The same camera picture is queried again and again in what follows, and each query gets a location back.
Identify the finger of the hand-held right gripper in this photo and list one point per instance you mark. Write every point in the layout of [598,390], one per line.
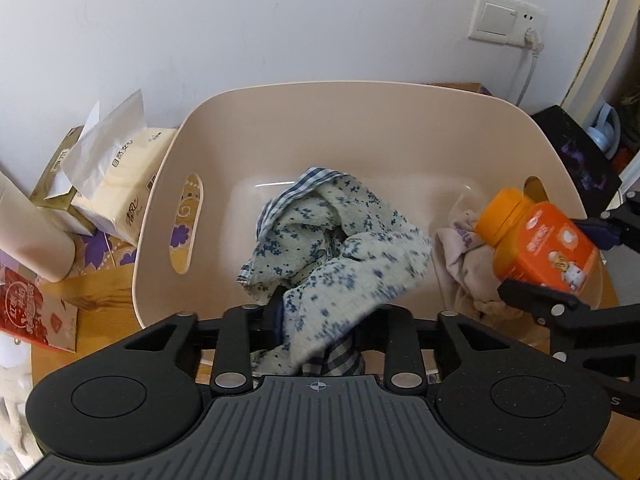
[617,227]
[540,301]

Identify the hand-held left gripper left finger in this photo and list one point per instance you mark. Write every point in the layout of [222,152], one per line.
[272,319]

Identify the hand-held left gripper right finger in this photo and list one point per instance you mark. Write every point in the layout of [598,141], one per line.
[392,322]

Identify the orange plastic bottle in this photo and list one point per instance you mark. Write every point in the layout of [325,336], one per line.
[535,240]

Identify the blue floral cloth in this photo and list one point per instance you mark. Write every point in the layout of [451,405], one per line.
[320,240]

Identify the beige plastic basin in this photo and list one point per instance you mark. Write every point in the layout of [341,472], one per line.
[350,130]

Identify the wooden desktop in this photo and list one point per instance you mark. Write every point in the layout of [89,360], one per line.
[100,310]

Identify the pale pink cloth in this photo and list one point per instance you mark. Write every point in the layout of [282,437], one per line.
[465,260]

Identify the light blue plastic object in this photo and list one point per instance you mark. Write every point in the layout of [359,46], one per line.
[600,135]

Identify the yellow tissue pack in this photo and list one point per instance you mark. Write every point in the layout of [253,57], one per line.
[125,185]

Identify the white plug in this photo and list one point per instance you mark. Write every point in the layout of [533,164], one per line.
[532,41]

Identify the red drink carton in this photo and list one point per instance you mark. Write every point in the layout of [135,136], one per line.
[30,310]

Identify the white thermos bottle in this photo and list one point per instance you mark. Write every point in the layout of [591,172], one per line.
[35,240]

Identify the gold tissue box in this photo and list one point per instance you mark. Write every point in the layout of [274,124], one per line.
[55,185]

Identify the white plush toy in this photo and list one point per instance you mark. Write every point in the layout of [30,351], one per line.
[12,385]

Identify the cream door frame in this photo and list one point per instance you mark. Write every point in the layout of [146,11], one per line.
[610,25]

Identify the white wall socket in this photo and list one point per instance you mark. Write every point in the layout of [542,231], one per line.
[495,15]

